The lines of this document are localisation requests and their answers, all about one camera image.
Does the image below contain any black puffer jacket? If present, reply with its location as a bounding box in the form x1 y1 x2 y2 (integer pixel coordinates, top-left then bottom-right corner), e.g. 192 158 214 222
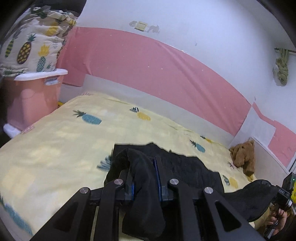
104 143 279 240

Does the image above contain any person's right hand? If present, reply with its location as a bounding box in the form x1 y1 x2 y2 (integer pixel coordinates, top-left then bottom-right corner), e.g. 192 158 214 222
263 206 287 237

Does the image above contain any brown teddy bear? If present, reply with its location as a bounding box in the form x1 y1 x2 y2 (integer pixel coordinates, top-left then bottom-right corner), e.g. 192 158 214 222
229 140 256 177

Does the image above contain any yellow pineapple print bed cover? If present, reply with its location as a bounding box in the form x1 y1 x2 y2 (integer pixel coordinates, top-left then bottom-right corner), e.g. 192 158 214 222
1 93 254 240

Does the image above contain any pink plastic storage bin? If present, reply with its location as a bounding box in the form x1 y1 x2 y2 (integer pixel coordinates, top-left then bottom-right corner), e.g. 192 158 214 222
4 68 68 138

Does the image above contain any pineapple print folded quilt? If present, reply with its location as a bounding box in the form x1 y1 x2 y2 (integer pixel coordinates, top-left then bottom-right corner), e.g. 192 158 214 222
1 6 77 77

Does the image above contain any green rope bundle on wall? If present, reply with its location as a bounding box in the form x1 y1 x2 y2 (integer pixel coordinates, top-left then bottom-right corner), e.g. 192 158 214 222
273 47 296 87

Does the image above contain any beige wall switch plate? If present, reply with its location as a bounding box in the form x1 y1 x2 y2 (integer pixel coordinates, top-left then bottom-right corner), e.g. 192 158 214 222
134 21 147 32

